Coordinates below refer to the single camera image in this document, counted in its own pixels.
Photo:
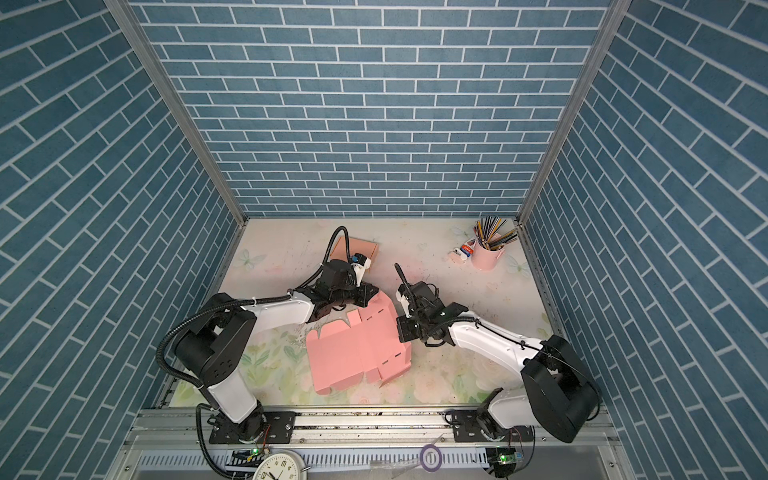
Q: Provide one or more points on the pink pencil cup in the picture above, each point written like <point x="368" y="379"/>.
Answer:
<point x="483" y="258"/>

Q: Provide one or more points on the orange paper box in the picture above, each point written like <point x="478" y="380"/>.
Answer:
<point x="358" y="247"/>

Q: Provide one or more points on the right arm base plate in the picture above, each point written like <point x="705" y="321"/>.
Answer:
<point x="466" y="428"/>

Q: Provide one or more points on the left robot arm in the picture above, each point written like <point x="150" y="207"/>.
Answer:
<point x="205" y="349"/>

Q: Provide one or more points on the aluminium rail frame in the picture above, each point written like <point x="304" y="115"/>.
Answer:
<point x="360" y="442"/>

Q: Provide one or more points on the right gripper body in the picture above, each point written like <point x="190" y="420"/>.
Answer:
<point x="412" y="327"/>

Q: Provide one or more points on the green lit circuit board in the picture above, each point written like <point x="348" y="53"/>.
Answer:
<point x="502" y="462"/>

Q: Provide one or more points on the pink paper box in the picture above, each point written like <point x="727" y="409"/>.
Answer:
<point x="364" y="346"/>

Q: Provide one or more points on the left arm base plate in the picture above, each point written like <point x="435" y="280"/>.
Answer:
<point x="271" y="427"/>

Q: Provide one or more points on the coloured pencils bundle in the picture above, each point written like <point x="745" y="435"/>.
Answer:
<point x="488" y="233"/>

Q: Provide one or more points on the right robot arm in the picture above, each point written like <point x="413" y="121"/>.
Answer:
<point x="559" y="394"/>

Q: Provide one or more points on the purple tape roll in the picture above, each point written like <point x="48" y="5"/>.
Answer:
<point x="430" y="458"/>

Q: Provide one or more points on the white analog clock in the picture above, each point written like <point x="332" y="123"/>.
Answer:
<point x="282" y="465"/>

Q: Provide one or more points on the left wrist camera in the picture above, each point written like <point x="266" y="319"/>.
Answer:
<point x="360" y="264"/>

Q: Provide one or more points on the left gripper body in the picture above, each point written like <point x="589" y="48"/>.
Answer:
<point x="343" y="297"/>

